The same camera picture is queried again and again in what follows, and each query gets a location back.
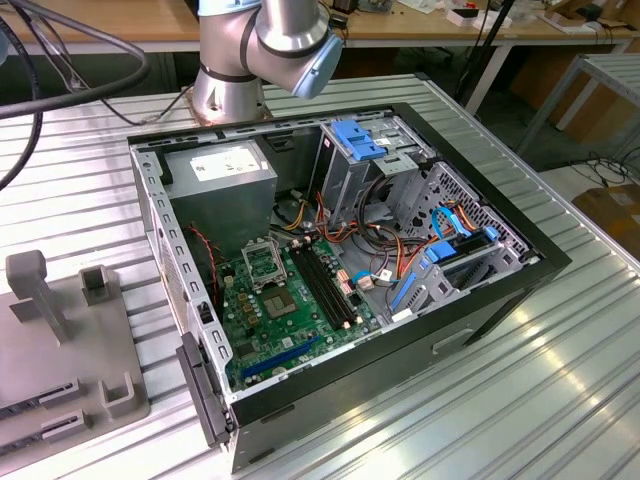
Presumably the CPU socket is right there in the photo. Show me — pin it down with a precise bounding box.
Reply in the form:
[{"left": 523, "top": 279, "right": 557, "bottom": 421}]
[{"left": 257, "top": 282, "right": 304, "bottom": 325}]

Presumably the white flat box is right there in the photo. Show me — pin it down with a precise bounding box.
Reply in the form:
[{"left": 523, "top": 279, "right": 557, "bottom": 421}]
[{"left": 446, "top": 7, "right": 514, "bottom": 30}]

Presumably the long wooden desk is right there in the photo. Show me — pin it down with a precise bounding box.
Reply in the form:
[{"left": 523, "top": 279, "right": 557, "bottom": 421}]
[{"left": 0, "top": 0, "right": 640, "bottom": 114}]

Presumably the black RAM slot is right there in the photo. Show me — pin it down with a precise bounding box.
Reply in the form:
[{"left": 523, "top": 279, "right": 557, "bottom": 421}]
[
  {"left": 291, "top": 248, "right": 351, "bottom": 329},
  {"left": 302, "top": 245, "right": 362, "bottom": 324}
]

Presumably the blue expansion slot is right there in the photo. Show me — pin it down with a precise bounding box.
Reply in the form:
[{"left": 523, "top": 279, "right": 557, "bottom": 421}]
[{"left": 240, "top": 334, "right": 322, "bottom": 380}]

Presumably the blue plastic latch strip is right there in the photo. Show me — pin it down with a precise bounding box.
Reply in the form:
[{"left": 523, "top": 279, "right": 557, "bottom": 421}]
[{"left": 389, "top": 272, "right": 419, "bottom": 312}]

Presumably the black stand pole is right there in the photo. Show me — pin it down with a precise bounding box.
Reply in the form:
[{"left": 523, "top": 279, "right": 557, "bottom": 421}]
[{"left": 455, "top": 0, "right": 517, "bottom": 109}]

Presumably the grey power supply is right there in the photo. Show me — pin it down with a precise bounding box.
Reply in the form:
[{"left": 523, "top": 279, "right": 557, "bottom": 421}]
[{"left": 160, "top": 138, "right": 279, "bottom": 257}]

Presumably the blue flat wire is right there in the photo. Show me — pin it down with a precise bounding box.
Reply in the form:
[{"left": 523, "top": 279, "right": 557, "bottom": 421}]
[{"left": 429, "top": 205, "right": 475, "bottom": 241}]

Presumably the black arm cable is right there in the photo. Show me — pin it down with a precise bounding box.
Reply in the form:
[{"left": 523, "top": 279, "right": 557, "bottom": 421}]
[
  {"left": 0, "top": 0, "right": 151, "bottom": 120},
  {"left": 0, "top": 27, "right": 44, "bottom": 192}
]

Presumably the metal frame table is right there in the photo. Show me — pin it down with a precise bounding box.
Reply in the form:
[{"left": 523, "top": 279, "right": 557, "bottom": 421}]
[{"left": 516, "top": 52, "right": 640, "bottom": 157}]

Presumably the grey parts rack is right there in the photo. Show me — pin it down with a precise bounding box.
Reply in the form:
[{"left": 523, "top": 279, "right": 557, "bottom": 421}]
[{"left": 0, "top": 251, "right": 154, "bottom": 447}]

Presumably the black case fan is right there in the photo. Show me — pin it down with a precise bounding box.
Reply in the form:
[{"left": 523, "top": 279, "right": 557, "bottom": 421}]
[{"left": 185, "top": 224, "right": 225, "bottom": 321}]

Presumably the coloured wire bundle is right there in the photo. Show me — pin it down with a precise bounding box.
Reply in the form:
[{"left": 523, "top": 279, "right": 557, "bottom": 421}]
[{"left": 272, "top": 189, "right": 426, "bottom": 289}]

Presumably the black open PC case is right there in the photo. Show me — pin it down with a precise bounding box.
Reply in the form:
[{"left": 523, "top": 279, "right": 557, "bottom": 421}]
[{"left": 126, "top": 101, "right": 574, "bottom": 475}]

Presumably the blue drive carrier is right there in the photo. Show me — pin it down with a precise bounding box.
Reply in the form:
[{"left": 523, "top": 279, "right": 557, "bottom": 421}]
[{"left": 329, "top": 119, "right": 392, "bottom": 162}]

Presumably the hard disk in blue carrier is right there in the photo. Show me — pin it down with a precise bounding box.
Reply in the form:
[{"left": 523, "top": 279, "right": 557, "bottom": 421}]
[{"left": 423, "top": 225, "right": 500, "bottom": 265}]

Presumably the grey disk bay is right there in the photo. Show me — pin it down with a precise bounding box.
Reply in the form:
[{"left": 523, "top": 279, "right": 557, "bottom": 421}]
[{"left": 379, "top": 239, "right": 531, "bottom": 326}]

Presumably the green motherboard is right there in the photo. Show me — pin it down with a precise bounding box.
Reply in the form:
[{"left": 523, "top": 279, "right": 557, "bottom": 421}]
[{"left": 215, "top": 233, "right": 387, "bottom": 396}]

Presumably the brown cardboard box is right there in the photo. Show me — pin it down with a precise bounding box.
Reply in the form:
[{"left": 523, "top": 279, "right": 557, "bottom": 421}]
[
  {"left": 509, "top": 47, "right": 629, "bottom": 146},
  {"left": 571, "top": 183, "right": 640, "bottom": 251}
]

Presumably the metal socket cover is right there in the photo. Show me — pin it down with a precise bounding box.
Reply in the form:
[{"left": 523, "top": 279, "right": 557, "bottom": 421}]
[{"left": 241, "top": 241, "right": 290, "bottom": 295}]

